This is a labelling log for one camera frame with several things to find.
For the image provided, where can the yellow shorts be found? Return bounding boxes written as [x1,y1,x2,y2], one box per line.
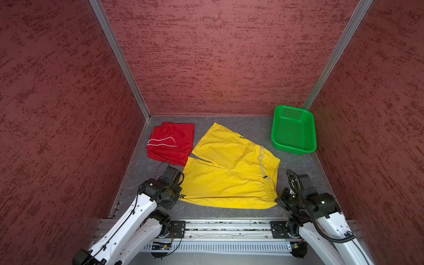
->
[180,123,280,210]

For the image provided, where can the green plastic basket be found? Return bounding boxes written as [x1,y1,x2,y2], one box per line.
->
[271,106,317,155]

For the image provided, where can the slotted cable duct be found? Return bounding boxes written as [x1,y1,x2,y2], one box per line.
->
[140,241,292,255]

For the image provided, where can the aluminium corner post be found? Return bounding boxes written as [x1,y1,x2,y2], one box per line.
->
[89,0,151,121]
[303,0,373,110]

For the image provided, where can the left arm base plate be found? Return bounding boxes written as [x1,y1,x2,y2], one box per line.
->
[165,220,187,239]

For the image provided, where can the small circuit board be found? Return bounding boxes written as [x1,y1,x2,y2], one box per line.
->
[151,242,172,251]
[290,242,308,259]

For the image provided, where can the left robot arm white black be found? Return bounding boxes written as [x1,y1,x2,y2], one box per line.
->
[72,166,184,265]

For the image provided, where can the right aluminium corner post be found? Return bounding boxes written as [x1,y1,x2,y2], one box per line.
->
[303,0,373,110]

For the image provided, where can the right small circuit board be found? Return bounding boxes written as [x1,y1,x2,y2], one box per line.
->
[290,242,308,259]

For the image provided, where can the left small circuit board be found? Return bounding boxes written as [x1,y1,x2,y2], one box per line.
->
[151,242,172,251]

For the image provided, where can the aluminium mounting rail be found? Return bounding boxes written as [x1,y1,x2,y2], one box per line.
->
[175,218,302,241]

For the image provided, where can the red shorts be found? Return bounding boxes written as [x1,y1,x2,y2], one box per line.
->
[146,122,195,167]

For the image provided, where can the left aluminium corner post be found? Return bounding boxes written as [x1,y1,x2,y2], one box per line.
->
[89,0,151,121]

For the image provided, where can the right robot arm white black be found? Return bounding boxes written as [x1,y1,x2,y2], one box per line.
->
[271,170,373,265]

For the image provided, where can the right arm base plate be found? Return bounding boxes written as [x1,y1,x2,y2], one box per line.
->
[270,221,300,239]

